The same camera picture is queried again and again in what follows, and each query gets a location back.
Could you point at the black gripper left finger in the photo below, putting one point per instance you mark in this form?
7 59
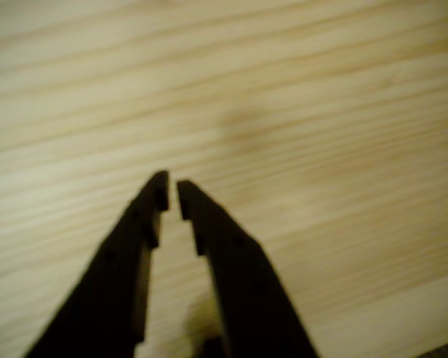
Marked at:
108 283

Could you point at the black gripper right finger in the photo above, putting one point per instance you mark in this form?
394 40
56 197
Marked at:
246 291

